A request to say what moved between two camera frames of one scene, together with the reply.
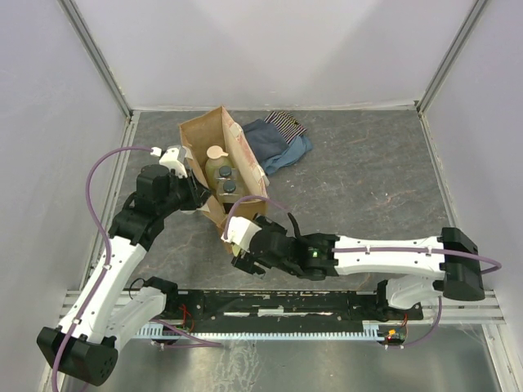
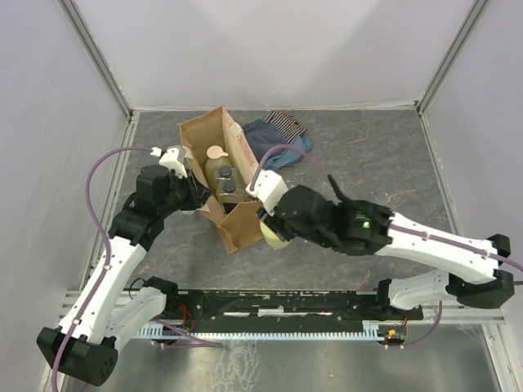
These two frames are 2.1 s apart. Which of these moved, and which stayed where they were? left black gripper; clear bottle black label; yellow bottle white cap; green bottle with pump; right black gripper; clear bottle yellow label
Moved: yellow bottle white cap; right black gripper
Stayed: green bottle with pump; clear bottle yellow label; left black gripper; clear bottle black label
